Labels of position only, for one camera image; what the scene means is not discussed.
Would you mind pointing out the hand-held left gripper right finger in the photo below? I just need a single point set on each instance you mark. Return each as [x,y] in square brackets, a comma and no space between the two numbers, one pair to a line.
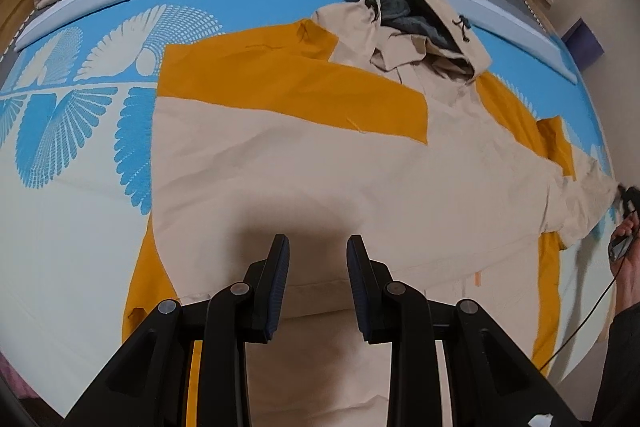
[357,277]

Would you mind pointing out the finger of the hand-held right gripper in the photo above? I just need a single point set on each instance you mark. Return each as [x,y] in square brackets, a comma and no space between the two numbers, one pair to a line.
[629,198]

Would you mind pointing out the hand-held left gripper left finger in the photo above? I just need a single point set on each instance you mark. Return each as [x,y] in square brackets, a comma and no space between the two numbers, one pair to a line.
[280,277]

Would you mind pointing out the beige and orange hooded jacket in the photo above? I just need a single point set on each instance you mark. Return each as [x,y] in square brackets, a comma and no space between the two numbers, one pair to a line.
[300,167]

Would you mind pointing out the person's right forearm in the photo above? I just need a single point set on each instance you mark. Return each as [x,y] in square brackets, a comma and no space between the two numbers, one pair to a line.
[622,347]

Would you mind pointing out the person's right hand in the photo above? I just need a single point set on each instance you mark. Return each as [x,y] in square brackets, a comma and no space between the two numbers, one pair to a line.
[634,229]

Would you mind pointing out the purple square cushion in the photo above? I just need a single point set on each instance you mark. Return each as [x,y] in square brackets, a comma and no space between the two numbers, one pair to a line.
[584,44]

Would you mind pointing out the blue white leaf-print bed sheet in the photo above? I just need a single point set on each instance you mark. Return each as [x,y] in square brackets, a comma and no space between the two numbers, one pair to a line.
[75,217]

